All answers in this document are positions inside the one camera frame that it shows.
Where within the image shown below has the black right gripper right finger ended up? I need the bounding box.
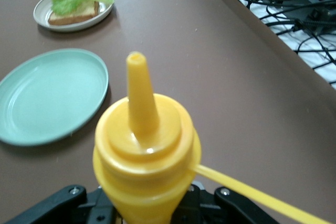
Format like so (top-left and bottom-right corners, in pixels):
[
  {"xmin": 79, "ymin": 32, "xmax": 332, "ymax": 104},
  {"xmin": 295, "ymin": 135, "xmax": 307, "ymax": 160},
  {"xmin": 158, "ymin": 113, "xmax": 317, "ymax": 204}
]
[{"xmin": 170, "ymin": 180, "xmax": 280, "ymax": 224}]

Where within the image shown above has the beige plate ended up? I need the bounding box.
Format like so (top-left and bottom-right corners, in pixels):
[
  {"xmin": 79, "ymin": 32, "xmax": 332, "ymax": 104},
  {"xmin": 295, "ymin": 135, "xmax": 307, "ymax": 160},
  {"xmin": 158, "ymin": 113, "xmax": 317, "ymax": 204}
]
[{"xmin": 33, "ymin": 0, "xmax": 116, "ymax": 33}]

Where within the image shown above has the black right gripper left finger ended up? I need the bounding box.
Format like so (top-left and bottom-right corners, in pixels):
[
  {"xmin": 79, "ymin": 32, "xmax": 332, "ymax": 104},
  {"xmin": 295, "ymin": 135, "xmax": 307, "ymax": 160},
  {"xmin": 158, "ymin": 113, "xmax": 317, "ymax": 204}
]
[{"xmin": 10, "ymin": 185, "xmax": 121, "ymax": 224}]

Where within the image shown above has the black braided cable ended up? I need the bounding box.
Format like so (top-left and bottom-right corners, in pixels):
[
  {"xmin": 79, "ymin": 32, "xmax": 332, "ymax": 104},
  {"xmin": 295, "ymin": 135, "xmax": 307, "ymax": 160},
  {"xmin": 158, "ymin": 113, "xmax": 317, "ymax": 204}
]
[{"xmin": 293, "ymin": 8, "xmax": 336, "ymax": 36}]

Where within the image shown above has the toasted bread slice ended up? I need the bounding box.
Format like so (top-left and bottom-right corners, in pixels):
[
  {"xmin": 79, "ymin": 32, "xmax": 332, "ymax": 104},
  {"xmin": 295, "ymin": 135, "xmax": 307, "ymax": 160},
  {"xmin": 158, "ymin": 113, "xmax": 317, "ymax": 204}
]
[{"xmin": 48, "ymin": 0, "xmax": 100, "ymax": 26}]

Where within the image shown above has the yellow mustard squeeze bottle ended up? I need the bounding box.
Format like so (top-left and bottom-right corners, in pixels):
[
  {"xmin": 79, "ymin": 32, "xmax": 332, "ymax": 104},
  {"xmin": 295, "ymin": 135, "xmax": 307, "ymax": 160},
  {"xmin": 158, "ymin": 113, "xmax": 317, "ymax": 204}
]
[{"xmin": 92, "ymin": 50, "xmax": 327, "ymax": 224}]

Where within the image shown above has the pale green plate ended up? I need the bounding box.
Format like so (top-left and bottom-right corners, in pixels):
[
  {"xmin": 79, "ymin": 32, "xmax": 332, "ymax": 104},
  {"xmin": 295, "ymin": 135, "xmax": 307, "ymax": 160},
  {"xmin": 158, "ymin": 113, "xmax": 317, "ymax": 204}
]
[{"xmin": 0, "ymin": 48, "xmax": 110, "ymax": 147}]

